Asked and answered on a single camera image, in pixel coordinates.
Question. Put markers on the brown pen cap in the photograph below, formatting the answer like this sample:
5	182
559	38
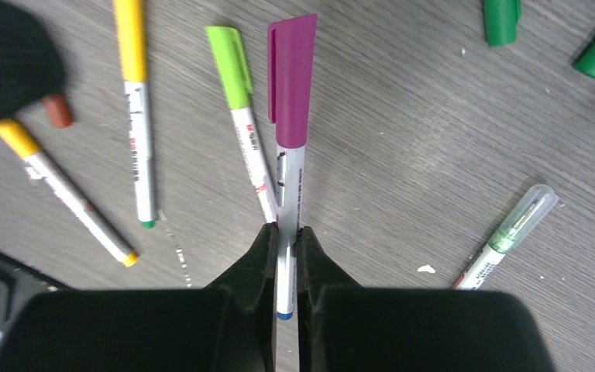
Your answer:
58	110

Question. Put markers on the orange cap marker upper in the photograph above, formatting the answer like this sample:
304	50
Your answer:
129	22

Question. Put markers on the orange cap marker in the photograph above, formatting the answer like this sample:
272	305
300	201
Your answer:
21	142
129	22

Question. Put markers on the grey clear cap marker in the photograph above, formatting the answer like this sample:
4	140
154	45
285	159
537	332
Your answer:
536	203

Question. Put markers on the purple cap marker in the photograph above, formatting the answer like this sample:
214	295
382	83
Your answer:
290	58

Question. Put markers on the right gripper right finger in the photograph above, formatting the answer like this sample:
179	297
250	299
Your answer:
344	326

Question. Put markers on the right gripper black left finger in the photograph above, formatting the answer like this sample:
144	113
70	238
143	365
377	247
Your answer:
228	325

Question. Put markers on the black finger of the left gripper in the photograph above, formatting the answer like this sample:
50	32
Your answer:
31	67

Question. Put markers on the orange cap marker lower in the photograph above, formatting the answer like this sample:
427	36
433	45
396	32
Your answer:
21	142

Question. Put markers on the light green cap marker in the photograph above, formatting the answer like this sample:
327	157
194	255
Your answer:
230	60

